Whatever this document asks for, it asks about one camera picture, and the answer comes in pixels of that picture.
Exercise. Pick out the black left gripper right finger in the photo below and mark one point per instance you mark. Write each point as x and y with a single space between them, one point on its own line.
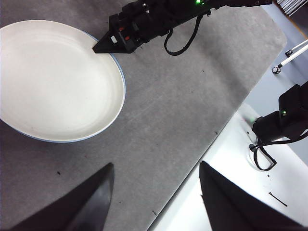
231 209

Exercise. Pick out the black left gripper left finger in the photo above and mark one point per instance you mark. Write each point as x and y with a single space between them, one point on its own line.
79 209

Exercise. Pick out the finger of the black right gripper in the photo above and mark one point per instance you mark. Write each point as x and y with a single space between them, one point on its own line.
113 44

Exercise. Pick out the white round plate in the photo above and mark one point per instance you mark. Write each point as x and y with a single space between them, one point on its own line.
55 81

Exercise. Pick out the grey ribbed panel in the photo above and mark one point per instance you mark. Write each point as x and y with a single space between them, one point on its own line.
291 6

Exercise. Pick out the white tripod stand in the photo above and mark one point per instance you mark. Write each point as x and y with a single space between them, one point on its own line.
294 55

